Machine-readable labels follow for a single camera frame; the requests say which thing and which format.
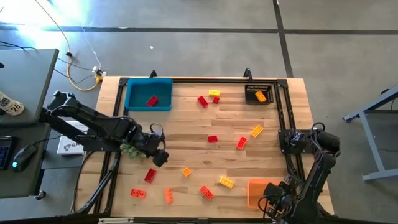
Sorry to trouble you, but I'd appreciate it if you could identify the white printed box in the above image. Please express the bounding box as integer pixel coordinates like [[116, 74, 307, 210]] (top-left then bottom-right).
[[56, 120, 91, 156]]

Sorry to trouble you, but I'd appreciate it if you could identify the orange translucent bin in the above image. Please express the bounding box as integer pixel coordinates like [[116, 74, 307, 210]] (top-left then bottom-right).
[[247, 178, 282, 208]]

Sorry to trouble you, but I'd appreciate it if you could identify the black aluminium table frame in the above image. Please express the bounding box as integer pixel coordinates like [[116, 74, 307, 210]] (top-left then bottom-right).
[[70, 76, 335, 218]]

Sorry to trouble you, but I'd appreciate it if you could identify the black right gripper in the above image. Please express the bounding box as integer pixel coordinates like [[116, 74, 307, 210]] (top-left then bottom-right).
[[261, 180, 301, 220]]

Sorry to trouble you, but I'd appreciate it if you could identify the red long block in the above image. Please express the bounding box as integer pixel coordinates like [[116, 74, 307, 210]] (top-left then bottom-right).
[[146, 95, 160, 108], [197, 95, 210, 109], [143, 168, 157, 184]]

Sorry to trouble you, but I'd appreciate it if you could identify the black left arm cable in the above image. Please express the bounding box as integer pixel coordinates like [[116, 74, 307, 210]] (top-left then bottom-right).
[[150, 122, 165, 149]]

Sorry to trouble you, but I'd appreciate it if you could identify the dark grey desk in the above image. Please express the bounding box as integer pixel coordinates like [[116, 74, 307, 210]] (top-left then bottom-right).
[[0, 123, 52, 200]]

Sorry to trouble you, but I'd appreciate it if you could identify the grey side desk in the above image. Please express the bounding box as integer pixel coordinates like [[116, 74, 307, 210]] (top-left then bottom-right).
[[0, 48, 60, 127]]

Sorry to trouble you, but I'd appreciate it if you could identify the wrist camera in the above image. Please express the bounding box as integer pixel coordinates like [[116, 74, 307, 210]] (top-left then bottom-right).
[[263, 182, 282, 197], [152, 149, 170, 168]]

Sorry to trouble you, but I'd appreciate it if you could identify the grey metal stand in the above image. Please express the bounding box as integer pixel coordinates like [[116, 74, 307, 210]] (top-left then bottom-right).
[[341, 85, 398, 183]]

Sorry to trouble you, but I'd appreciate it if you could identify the blue plastic bin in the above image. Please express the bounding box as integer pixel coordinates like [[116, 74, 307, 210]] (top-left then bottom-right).
[[124, 77, 174, 112]]

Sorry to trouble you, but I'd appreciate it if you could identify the black computer mouse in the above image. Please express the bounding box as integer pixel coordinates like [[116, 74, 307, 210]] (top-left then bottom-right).
[[11, 144, 37, 173]]

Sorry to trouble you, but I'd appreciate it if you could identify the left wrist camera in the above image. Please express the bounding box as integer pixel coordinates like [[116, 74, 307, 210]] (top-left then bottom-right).
[[152, 149, 170, 168]]

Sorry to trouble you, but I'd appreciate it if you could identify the yellow floor cable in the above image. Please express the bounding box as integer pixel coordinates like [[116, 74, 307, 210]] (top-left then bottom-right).
[[33, 0, 104, 92]]

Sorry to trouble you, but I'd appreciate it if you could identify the white power adapter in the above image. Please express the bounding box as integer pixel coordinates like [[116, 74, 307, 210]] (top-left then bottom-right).
[[91, 65, 107, 77]]

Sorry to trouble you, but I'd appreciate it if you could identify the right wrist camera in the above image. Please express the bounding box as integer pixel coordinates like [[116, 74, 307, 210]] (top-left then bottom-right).
[[263, 182, 282, 197]]

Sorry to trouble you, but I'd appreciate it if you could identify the white floor cable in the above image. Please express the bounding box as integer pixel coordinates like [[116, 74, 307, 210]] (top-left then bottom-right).
[[81, 26, 103, 71]]

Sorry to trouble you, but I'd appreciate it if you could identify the orange long block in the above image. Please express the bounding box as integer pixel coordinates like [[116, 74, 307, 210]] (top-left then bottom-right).
[[164, 187, 174, 205]]

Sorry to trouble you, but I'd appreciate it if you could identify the green plant in white pot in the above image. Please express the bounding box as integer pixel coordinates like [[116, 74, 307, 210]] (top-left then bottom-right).
[[119, 142, 147, 161]]

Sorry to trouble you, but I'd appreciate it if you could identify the black keyboard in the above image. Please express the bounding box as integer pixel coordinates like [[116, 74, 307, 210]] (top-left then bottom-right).
[[0, 136, 14, 171]]

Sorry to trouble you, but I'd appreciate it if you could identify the silver bracket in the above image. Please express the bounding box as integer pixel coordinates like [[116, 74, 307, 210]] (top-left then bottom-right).
[[98, 217, 134, 224]]

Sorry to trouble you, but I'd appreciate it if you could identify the black mesh basket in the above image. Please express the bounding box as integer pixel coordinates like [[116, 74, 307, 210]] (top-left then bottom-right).
[[244, 83, 275, 105]]

